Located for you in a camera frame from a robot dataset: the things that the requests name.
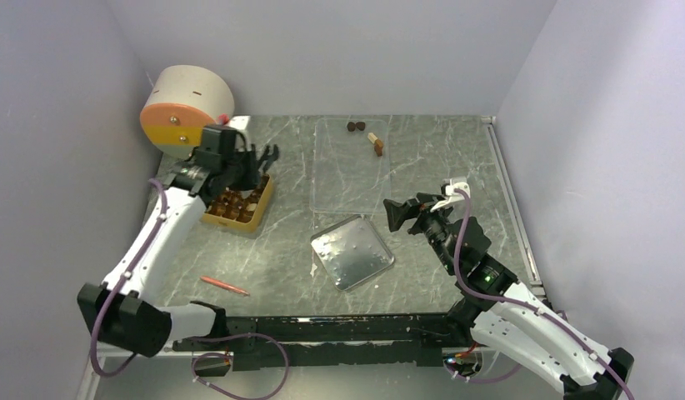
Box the gold chocolate box tray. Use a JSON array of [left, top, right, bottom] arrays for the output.
[[201, 174, 275, 233]]

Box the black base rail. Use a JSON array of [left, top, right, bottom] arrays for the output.
[[172, 312, 473, 372]]

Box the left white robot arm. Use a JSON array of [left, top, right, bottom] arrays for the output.
[[77, 121, 279, 362]]

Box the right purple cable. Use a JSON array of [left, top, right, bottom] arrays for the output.
[[444, 187, 636, 400]]

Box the square silver metal lid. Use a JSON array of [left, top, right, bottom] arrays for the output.
[[310, 215, 395, 291]]

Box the red pen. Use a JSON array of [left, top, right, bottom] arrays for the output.
[[200, 276, 250, 297]]

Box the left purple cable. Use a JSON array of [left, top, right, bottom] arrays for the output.
[[89, 177, 291, 400]]

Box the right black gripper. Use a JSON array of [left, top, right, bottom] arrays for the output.
[[382, 192, 458, 273]]

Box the purple cable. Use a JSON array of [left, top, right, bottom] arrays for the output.
[[444, 187, 636, 400], [89, 177, 291, 400]]

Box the clear plastic tray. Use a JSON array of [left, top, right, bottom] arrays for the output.
[[310, 117, 391, 214]]

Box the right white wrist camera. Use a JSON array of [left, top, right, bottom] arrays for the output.
[[431, 177, 471, 212]]

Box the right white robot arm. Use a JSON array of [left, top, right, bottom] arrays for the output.
[[383, 192, 634, 399]]

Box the round pastel drawer box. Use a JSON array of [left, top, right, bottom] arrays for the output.
[[139, 65, 235, 159]]

